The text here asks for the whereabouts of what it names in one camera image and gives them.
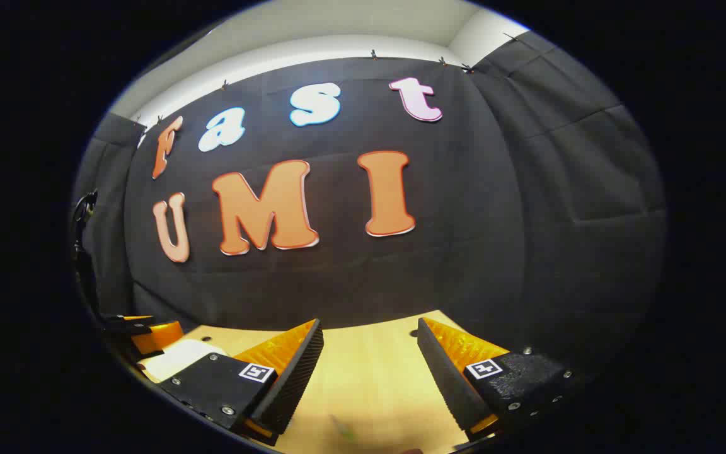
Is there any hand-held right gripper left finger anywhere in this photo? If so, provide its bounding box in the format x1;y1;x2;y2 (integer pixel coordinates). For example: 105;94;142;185
160;318;325;447

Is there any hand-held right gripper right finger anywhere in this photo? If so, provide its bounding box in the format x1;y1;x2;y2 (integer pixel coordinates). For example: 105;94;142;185
417;317;584;442

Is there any pale yellow suitcase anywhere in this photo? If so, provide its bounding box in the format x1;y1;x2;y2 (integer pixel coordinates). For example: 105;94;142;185
139;339;229;383

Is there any white squeeze tube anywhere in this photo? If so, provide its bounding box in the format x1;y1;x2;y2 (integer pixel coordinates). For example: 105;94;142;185
330;414;359;443

